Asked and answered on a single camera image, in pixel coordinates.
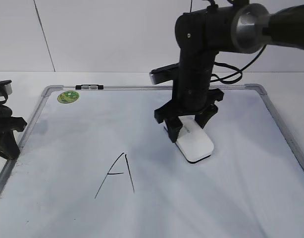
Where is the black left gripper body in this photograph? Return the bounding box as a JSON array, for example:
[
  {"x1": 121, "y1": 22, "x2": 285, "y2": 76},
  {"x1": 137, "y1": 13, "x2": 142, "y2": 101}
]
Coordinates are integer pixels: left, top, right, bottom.
[{"x1": 0, "y1": 101, "x2": 27, "y2": 134}]

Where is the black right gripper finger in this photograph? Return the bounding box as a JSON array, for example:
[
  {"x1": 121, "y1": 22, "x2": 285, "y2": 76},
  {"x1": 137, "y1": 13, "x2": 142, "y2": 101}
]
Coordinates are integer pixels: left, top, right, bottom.
[
  {"x1": 194, "y1": 104, "x2": 218, "y2": 128},
  {"x1": 165, "y1": 117, "x2": 183, "y2": 143}
]

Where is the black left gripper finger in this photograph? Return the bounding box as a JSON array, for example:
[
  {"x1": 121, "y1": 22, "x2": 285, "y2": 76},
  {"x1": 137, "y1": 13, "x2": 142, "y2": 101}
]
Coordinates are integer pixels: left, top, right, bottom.
[{"x1": 0, "y1": 131, "x2": 20, "y2": 160}]

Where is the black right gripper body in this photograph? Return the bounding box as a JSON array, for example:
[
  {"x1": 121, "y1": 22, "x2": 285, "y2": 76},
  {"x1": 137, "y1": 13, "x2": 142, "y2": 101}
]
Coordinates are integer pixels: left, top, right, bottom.
[{"x1": 154, "y1": 68, "x2": 224, "y2": 123}]

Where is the white rectangular board eraser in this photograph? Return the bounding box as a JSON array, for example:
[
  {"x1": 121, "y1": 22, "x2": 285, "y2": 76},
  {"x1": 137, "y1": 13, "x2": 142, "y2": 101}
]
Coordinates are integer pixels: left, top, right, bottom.
[{"x1": 175, "y1": 116, "x2": 214, "y2": 164}]

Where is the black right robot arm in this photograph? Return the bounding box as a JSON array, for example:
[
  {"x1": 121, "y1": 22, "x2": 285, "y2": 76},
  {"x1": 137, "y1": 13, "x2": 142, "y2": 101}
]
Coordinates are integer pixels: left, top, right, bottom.
[{"x1": 150, "y1": 0, "x2": 304, "y2": 142}]

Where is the black and white marker clip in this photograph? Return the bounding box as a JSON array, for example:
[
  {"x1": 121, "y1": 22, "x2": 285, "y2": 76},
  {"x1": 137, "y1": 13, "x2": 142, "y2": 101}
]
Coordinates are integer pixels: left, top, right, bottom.
[{"x1": 75, "y1": 84, "x2": 104, "y2": 91}]

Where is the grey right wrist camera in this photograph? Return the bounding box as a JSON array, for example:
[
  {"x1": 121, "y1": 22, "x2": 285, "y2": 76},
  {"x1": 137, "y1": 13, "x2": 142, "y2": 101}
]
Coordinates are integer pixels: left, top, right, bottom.
[{"x1": 149, "y1": 63, "x2": 179, "y2": 85}]

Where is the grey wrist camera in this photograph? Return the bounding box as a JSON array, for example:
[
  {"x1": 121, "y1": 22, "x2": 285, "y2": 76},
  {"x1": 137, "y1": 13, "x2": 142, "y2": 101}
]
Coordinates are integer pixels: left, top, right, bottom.
[
  {"x1": 149, "y1": 63, "x2": 179, "y2": 85},
  {"x1": 0, "y1": 80, "x2": 12, "y2": 97}
]

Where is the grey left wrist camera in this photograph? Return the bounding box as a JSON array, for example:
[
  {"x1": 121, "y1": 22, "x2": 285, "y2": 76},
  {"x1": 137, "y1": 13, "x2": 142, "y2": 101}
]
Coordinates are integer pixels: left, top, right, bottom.
[{"x1": 0, "y1": 80, "x2": 12, "y2": 97}]

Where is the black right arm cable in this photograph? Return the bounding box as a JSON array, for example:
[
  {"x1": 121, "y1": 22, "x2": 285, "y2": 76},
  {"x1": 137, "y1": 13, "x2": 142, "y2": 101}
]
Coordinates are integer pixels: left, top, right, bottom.
[{"x1": 209, "y1": 47, "x2": 266, "y2": 85}]

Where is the white board with aluminium frame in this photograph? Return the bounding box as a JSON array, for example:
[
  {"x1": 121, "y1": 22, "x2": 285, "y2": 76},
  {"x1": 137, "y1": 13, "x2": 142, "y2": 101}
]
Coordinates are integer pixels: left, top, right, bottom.
[{"x1": 0, "y1": 84, "x2": 304, "y2": 238}]

